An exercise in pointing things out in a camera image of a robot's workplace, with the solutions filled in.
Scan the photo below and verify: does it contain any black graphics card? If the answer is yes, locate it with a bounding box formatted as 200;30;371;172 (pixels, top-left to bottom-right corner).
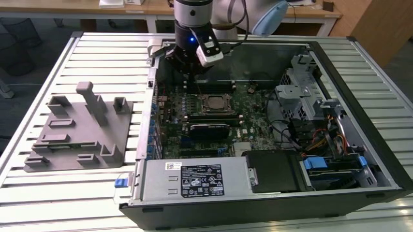
188;123;232;140

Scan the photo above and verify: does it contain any grey parts rack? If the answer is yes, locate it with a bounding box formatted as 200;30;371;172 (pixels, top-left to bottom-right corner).
25;81;135;173

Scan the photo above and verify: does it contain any wooden cabinet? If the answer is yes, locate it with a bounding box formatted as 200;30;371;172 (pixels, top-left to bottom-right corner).
331;0;413;68

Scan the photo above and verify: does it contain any black plastic cable bracket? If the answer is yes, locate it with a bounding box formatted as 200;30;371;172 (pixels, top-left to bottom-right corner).
288;118;317;147

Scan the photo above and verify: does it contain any wooden desk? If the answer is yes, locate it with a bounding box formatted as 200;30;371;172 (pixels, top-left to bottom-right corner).
0;0;343;33

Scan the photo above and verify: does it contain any silver CPU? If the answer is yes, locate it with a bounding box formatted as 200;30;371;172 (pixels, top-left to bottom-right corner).
208;96;228;109

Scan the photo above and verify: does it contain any black rating label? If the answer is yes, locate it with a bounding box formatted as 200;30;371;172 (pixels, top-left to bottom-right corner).
180;163;226;198

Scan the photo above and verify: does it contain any black camera cable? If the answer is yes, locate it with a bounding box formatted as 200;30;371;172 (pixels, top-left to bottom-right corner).
225;0;252;54

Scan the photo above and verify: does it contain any blue disk carrier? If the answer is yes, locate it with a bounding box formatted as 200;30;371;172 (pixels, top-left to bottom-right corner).
303;156;368;172

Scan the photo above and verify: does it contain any silver power supply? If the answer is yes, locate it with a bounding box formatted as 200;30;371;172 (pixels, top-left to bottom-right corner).
129;157;260;203

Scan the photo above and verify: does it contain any silver drive cage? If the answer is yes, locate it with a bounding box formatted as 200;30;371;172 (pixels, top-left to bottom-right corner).
274;54;343;126

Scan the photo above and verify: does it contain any silver chipset heatsink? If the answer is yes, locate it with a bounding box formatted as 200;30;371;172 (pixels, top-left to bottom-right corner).
234;142;253;153

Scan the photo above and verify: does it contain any white box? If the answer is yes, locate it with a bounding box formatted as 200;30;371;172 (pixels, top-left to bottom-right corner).
98;0;126;9

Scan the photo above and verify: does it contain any black mesh bin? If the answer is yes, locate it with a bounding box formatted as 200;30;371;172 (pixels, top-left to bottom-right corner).
0;18;43;77

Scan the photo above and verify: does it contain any yellow black wire bundle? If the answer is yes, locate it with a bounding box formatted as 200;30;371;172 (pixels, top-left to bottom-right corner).
308;115;352;157

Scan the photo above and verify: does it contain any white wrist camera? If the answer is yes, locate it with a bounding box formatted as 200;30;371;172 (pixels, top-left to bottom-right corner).
196;36;226;68

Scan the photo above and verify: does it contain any long black expansion slot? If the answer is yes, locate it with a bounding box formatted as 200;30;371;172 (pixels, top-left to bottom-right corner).
180;149;226;157

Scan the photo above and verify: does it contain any metal socket cover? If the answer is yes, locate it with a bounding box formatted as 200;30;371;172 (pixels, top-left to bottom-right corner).
202;93;233;114

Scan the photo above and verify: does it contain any black PC case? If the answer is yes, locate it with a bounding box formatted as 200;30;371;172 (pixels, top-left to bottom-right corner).
114;31;413;230

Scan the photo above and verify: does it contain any green motherboard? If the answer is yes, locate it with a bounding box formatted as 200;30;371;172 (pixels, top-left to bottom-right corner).
154;81;293;159

